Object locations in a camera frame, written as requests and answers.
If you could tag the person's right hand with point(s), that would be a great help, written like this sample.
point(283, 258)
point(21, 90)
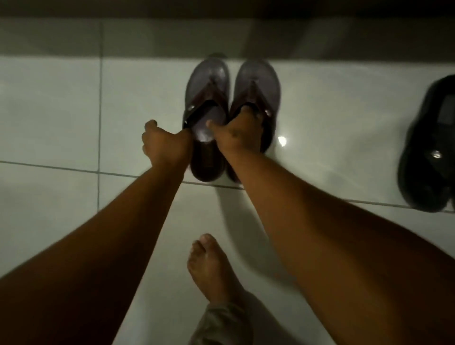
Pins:
point(241, 135)

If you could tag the person's left hand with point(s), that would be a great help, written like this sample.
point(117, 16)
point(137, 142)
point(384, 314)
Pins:
point(167, 149)

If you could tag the brown sandal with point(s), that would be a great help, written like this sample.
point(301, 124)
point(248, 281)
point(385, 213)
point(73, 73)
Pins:
point(208, 78)
point(263, 85)

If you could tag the black sandal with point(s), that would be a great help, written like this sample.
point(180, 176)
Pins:
point(426, 177)

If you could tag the person's left forearm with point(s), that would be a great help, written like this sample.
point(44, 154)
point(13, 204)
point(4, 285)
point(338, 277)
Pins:
point(89, 266)

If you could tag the person's right forearm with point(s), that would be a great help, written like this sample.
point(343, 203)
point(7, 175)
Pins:
point(337, 248)

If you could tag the white tiled floor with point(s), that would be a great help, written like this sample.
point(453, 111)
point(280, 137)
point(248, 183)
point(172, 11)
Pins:
point(53, 124)

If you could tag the person's left foot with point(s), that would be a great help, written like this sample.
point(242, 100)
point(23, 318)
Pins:
point(211, 266)

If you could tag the person's left trouser leg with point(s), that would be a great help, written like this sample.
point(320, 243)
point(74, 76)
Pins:
point(224, 325)

